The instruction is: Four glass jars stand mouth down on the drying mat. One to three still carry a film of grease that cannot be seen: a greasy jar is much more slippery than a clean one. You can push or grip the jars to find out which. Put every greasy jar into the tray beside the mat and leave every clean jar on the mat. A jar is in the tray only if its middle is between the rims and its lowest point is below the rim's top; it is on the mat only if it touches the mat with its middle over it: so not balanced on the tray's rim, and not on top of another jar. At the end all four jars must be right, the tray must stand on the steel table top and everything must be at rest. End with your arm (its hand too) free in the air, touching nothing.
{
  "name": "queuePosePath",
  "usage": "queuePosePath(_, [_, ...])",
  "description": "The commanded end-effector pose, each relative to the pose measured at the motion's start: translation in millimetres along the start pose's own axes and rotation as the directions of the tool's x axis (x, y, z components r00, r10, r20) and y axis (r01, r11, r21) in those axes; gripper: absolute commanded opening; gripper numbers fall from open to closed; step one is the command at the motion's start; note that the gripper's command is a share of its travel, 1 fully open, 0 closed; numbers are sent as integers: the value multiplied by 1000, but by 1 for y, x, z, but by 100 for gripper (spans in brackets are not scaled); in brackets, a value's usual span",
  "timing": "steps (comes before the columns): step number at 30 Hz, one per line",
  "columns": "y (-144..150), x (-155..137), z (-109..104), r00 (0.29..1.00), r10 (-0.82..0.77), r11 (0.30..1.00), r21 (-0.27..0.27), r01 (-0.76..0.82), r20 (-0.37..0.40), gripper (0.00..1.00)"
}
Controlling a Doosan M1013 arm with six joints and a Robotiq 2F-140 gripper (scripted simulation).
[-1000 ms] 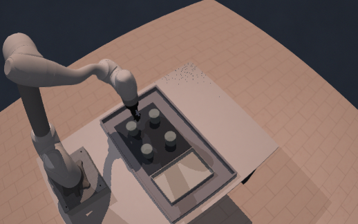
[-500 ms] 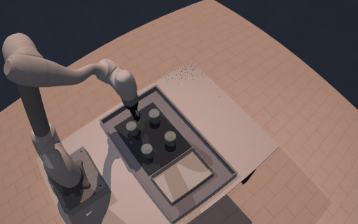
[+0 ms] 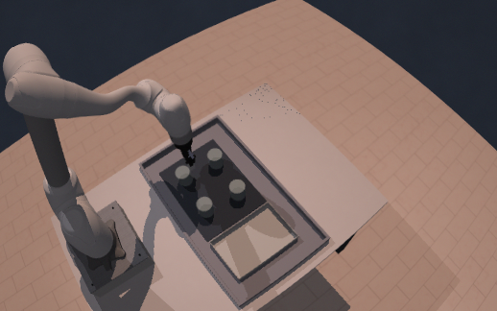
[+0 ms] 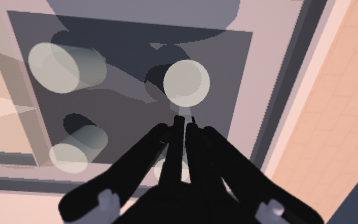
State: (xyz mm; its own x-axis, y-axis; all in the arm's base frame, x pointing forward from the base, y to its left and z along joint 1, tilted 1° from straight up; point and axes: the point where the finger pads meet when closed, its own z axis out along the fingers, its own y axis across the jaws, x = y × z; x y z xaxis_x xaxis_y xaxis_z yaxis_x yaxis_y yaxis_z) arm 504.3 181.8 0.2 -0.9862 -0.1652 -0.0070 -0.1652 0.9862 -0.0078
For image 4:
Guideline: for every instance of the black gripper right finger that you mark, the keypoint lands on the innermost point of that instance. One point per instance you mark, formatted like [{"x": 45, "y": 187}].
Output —
[{"x": 211, "y": 157}]

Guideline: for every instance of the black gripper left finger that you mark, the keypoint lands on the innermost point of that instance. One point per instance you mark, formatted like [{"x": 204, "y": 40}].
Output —
[{"x": 100, "y": 200}]

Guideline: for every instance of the shallow rectangular tray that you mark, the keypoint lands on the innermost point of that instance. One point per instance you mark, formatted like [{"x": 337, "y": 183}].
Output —
[{"x": 17, "y": 148}]

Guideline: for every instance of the translucent grey cylinder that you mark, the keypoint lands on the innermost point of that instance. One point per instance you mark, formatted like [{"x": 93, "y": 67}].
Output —
[
  {"x": 186, "y": 83},
  {"x": 161, "y": 159},
  {"x": 63, "y": 69},
  {"x": 77, "y": 151}
]

